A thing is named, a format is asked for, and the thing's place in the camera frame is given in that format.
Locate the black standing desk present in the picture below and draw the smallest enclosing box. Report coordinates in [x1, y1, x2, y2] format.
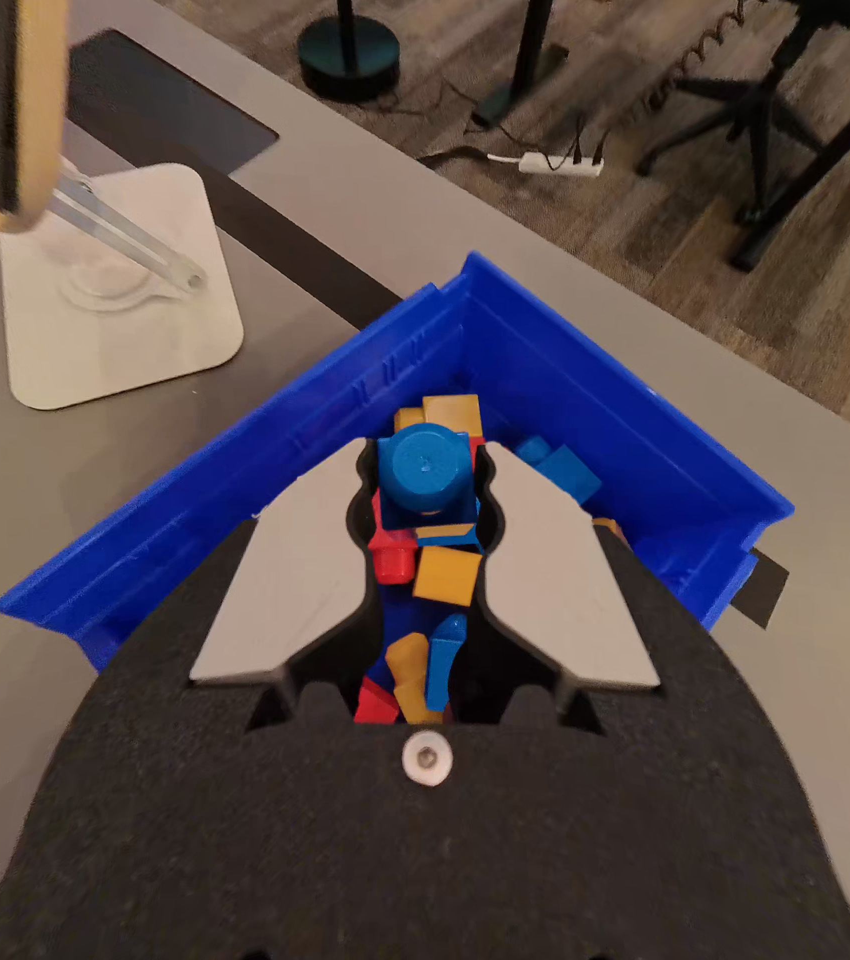
[470, 0, 570, 130]

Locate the pile of coloured toy blocks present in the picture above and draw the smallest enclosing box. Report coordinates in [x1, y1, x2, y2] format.
[353, 390, 630, 726]

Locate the white document stand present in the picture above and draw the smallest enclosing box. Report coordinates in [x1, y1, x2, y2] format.
[1, 162, 246, 412]

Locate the black coiled cable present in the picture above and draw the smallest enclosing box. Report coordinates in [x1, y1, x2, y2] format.
[647, 0, 744, 109]

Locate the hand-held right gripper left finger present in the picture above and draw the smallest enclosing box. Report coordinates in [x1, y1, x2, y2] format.
[190, 443, 384, 706]

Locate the black office chair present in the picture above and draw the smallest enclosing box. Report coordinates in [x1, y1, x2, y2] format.
[635, 0, 850, 274]

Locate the grey desk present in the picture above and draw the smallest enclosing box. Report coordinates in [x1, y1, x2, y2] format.
[0, 0, 850, 960]

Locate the blue plastic bin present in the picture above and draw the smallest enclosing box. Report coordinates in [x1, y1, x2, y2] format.
[0, 251, 795, 726]

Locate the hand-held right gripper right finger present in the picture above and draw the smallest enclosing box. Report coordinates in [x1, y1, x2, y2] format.
[466, 443, 663, 711]

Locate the blue toy building block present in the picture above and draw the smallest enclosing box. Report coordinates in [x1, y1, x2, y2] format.
[377, 423, 483, 550]

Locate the white power strip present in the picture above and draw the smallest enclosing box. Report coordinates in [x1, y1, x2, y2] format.
[518, 147, 607, 180]

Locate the black round base stand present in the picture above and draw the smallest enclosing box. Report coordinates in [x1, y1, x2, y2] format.
[299, 0, 402, 105]

